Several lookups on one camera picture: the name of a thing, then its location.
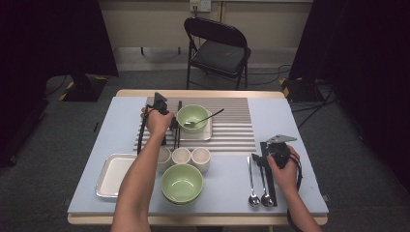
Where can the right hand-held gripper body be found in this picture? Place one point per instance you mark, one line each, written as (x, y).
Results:
(278, 151)

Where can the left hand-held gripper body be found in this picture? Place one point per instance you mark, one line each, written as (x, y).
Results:
(160, 103)

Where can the silver spoon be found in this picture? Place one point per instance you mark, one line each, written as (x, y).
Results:
(188, 124)
(266, 200)
(254, 200)

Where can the green bowl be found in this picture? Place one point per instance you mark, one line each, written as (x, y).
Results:
(196, 112)
(182, 182)
(182, 204)

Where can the white square plate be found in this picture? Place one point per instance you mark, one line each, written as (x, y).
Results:
(111, 175)
(198, 135)

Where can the white cup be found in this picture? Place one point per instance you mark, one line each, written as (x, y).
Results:
(181, 154)
(165, 156)
(201, 155)

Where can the person's left hand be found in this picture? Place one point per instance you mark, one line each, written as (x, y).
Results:
(158, 123)

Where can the person's right hand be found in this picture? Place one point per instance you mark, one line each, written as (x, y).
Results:
(285, 175)

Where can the wooden table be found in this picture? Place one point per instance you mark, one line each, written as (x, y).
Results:
(199, 93)

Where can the striped placemat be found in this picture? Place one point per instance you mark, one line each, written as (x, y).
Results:
(232, 129)

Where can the light blue table cover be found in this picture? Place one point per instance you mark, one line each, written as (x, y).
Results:
(122, 129)

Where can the black stand base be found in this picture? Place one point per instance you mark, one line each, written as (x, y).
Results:
(83, 90)
(299, 92)

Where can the small black floor strip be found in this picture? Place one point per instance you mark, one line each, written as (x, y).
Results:
(95, 126)

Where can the black folding chair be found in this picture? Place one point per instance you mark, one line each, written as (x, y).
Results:
(219, 56)

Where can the black curtain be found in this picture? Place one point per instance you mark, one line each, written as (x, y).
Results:
(361, 64)
(48, 48)

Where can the white wall socket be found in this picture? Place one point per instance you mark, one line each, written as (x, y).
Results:
(201, 5)

